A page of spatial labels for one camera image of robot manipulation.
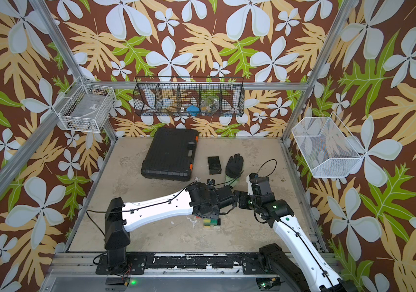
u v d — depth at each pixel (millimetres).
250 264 734
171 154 1026
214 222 805
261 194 584
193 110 946
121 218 432
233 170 1041
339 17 705
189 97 985
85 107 845
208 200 497
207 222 833
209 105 977
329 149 800
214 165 999
